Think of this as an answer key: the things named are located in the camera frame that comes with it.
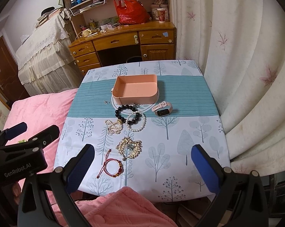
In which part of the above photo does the red string bracelet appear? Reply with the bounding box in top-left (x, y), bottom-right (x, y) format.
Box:
top-left (96, 148), bottom-right (124, 180)

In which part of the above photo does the gold rhinestone hair comb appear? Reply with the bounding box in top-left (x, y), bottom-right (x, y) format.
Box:
top-left (116, 137), bottom-right (142, 161)

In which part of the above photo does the pearl necklace with pendant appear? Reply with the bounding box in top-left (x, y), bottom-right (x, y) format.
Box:
top-left (104, 118), bottom-right (124, 136)

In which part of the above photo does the black bead bracelet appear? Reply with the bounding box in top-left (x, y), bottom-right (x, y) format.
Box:
top-left (115, 104), bottom-right (143, 126)

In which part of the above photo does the pink smart watch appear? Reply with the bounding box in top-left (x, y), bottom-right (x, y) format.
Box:
top-left (152, 101), bottom-right (173, 117)

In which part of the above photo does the white pearl bracelet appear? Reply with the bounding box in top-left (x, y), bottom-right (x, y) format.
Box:
top-left (125, 111), bottom-right (147, 133)

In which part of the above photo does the pink jewelry tray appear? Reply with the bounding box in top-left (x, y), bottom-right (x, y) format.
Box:
top-left (111, 74), bottom-right (158, 105)

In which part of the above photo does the pink quilt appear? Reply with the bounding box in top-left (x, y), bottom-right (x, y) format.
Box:
top-left (4, 88), bottom-right (78, 204)

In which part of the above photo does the brown wooden door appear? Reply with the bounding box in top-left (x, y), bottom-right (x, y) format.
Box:
top-left (0, 36), bottom-right (29, 107)

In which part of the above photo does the pink fleece clothing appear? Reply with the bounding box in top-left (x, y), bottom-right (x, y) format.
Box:
top-left (75, 187), bottom-right (176, 226)

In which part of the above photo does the lace covered furniture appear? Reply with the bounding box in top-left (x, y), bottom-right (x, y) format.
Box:
top-left (16, 9), bottom-right (83, 96)

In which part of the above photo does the tree print tablecloth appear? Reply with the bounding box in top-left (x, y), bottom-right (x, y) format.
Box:
top-left (54, 60), bottom-right (230, 202)

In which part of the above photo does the waste bin under desk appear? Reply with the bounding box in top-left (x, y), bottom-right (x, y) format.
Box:
top-left (126, 56), bottom-right (142, 63)

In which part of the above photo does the wooden desk with hutch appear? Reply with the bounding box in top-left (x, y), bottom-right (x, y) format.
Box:
top-left (58, 0), bottom-right (178, 76)

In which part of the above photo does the cream floral curtain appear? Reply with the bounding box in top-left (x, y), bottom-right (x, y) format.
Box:
top-left (170, 0), bottom-right (285, 176)

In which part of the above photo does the red plastic bag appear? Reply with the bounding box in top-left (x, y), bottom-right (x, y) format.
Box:
top-left (114, 0), bottom-right (150, 25)

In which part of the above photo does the red patterned cup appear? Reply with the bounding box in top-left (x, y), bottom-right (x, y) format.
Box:
top-left (157, 8), bottom-right (166, 23)

